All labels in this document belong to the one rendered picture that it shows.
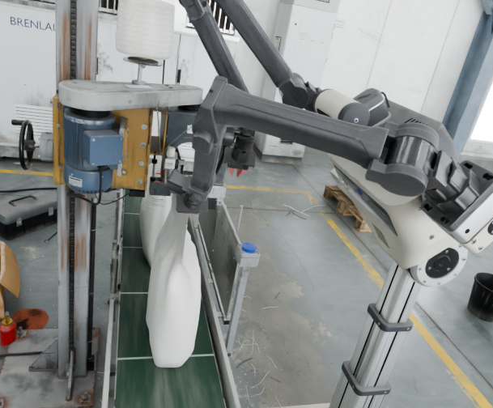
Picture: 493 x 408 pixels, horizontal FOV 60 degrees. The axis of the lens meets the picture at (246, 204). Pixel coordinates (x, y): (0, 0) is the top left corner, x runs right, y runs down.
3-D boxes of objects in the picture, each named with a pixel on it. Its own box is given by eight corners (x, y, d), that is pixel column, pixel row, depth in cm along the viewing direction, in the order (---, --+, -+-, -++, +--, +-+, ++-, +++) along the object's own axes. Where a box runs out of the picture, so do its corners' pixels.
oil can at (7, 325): (12, 354, 207) (10, 316, 198) (-6, 354, 205) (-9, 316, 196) (19, 332, 221) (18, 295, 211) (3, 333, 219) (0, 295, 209)
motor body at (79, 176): (111, 197, 138) (114, 123, 127) (60, 195, 133) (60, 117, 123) (112, 180, 151) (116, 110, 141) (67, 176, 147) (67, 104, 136)
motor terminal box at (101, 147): (122, 171, 131) (124, 135, 127) (89, 174, 125) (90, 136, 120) (111, 162, 137) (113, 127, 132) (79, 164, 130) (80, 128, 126)
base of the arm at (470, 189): (469, 163, 79) (422, 211, 81) (445, 138, 75) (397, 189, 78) (503, 181, 71) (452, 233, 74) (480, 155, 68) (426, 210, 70)
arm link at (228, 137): (258, 121, 124) (257, 108, 131) (219, 114, 122) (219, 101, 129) (249, 155, 131) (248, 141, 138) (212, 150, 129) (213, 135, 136)
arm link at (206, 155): (215, 143, 83) (236, 99, 86) (188, 131, 83) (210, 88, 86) (202, 209, 123) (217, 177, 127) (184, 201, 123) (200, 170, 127)
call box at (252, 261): (257, 267, 172) (261, 254, 169) (239, 266, 170) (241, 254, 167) (252, 256, 179) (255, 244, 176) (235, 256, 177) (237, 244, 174)
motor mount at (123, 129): (125, 178, 136) (128, 129, 130) (104, 176, 134) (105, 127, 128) (126, 150, 161) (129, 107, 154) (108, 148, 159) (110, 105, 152)
